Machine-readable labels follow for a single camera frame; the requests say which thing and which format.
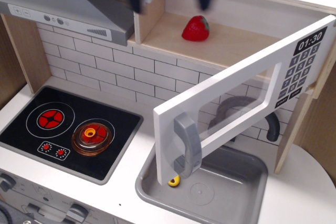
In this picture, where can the black toy stovetop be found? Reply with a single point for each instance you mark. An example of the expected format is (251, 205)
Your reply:
(42, 130)

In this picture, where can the yellow handled toy knife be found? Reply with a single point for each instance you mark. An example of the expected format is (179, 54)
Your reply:
(175, 181)

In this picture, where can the white toy microwave door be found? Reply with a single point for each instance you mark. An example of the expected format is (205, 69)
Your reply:
(196, 122)

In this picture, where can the dark grey toy faucet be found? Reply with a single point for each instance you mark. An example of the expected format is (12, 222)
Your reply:
(273, 127)

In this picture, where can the amber glass pot lid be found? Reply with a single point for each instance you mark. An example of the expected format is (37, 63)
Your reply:
(91, 139)

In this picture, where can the grey oven knob right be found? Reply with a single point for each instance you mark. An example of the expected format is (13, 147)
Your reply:
(77, 213)

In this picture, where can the red toy strawberry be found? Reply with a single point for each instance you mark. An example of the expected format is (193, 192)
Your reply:
(197, 29)

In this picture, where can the grey oven knob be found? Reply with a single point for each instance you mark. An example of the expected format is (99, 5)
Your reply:
(77, 213)
(7, 182)

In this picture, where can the grey range hood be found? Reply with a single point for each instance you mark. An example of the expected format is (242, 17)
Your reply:
(109, 20)

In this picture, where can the wooden microwave cabinet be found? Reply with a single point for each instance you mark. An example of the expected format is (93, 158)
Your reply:
(165, 64)

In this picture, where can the grey oven knob left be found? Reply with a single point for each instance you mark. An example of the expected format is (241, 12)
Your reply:
(7, 182)

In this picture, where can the grey toy sink basin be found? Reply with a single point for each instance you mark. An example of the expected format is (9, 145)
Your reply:
(227, 188)

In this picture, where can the grey oven door handle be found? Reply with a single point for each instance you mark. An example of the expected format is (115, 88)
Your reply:
(47, 215)

